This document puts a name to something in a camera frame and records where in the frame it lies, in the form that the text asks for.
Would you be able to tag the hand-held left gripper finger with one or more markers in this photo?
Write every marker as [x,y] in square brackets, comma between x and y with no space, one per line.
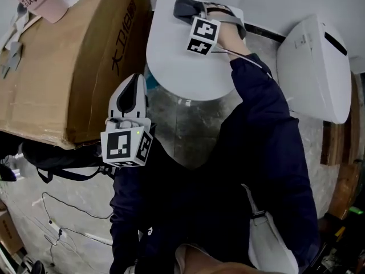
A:
[143,96]
[114,101]

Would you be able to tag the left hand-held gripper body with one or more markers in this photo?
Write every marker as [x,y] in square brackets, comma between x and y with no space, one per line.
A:
[118,148]

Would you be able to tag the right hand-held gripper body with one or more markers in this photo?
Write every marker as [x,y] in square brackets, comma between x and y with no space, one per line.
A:
[204,30]

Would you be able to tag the dark grey cloth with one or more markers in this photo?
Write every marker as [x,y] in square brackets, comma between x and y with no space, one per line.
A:
[185,8]

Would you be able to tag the white toilet lid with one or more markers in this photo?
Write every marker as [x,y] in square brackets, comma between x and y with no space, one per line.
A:
[174,61]

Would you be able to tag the white shoulder bag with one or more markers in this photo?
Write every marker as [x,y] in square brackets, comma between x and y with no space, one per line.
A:
[269,244]

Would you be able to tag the person's left forearm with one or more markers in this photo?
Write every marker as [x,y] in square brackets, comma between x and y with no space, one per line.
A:
[125,204]

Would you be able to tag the person's right forearm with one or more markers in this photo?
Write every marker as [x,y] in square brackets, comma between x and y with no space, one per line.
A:
[256,96]

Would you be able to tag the white toilet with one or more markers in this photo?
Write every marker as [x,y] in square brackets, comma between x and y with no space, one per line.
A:
[316,73]

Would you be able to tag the person's right hand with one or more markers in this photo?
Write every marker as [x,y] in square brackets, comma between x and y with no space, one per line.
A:
[218,10]

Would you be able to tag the black backpack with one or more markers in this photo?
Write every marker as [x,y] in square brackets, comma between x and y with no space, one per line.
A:
[57,157]

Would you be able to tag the large brown cardboard box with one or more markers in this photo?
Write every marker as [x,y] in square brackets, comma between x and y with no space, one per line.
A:
[57,76]

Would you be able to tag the person's navy jacket torso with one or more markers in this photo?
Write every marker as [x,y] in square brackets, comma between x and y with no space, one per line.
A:
[211,181]

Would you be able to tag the white power strip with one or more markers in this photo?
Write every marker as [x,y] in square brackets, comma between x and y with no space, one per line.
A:
[58,229]

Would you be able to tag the grey fabric scrap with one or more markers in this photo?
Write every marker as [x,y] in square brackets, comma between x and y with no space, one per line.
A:
[12,57]

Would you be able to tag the black shoe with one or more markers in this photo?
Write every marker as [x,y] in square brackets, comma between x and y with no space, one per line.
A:
[6,173]

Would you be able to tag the small cardboard box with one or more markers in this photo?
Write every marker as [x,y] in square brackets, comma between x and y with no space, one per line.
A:
[8,233]

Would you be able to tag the person's brown trouser leg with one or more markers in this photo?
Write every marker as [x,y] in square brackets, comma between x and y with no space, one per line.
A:
[205,262]

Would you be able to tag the brown wooden board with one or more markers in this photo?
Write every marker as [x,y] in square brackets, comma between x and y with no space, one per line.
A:
[346,158]

